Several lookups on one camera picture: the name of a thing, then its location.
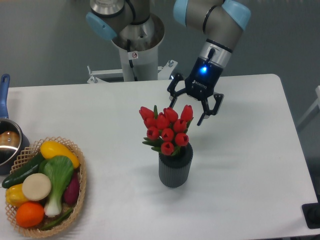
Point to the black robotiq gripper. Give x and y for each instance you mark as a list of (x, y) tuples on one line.
[(203, 80)]

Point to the red tulip bouquet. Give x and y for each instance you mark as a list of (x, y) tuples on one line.
[(166, 131)]

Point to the dark grey ribbed vase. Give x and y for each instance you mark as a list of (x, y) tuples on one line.
[(173, 171)]

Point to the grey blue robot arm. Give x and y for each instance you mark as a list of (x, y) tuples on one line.
[(222, 21)]

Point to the white furniture leg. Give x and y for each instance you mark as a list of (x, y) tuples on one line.
[(310, 113)]

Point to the green bok choy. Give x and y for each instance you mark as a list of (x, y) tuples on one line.
[(59, 170)]

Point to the yellow squash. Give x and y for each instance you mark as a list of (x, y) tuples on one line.
[(50, 149)]

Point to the purple sweet potato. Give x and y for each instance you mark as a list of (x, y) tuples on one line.
[(71, 194)]

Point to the black device at table edge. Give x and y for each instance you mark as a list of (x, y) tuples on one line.
[(311, 212)]

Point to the woven wicker basket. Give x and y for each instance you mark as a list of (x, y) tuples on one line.
[(27, 154)]

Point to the round beige bun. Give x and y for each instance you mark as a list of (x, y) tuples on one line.
[(36, 187)]

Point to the green chili pepper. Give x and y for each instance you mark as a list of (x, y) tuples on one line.
[(57, 221)]

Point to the green cucumber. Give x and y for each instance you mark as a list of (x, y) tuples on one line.
[(29, 168)]

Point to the orange fruit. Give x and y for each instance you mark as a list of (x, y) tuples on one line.
[(29, 214)]

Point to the yellow bell pepper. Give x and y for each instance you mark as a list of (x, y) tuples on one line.
[(14, 195)]

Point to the white metal base frame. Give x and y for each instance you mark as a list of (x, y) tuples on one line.
[(165, 72)]

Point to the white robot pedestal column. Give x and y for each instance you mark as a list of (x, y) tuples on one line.
[(138, 49)]

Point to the blue handled saucepan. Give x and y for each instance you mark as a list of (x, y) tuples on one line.
[(12, 138)]

